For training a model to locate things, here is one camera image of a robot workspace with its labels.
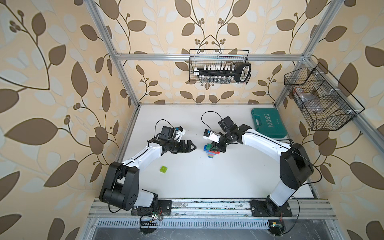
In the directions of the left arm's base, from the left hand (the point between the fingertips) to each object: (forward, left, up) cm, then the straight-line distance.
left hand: (191, 148), depth 85 cm
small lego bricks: (-1, -12, -8) cm, 15 cm away
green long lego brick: (0, -10, +1) cm, 10 cm away
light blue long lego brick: (0, -8, 0) cm, 8 cm away
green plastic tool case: (+23, -53, -4) cm, 58 cm away
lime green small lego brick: (-9, +16, -9) cm, 21 cm away
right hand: (+3, -13, -1) cm, 13 cm away
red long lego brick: (-2, -14, -1) cm, 14 cm away
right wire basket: (+11, -66, +24) cm, 72 cm away
